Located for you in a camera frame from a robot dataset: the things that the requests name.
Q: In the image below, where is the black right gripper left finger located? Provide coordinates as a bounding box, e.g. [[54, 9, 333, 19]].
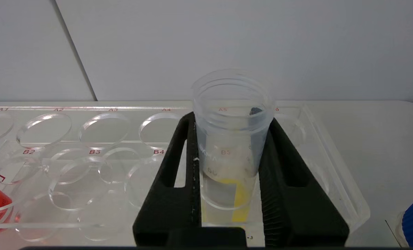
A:
[[133, 111, 203, 248]]

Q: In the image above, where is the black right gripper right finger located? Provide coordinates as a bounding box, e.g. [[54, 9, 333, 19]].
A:
[[258, 117, 350, 248]]

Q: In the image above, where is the test tube with yellow pigment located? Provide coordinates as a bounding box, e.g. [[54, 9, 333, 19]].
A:
[[191, 68, 276, 223]]

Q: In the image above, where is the clear acrylic test tube rack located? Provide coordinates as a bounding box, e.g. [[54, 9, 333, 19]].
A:
[[0, 101, 371, 243]]

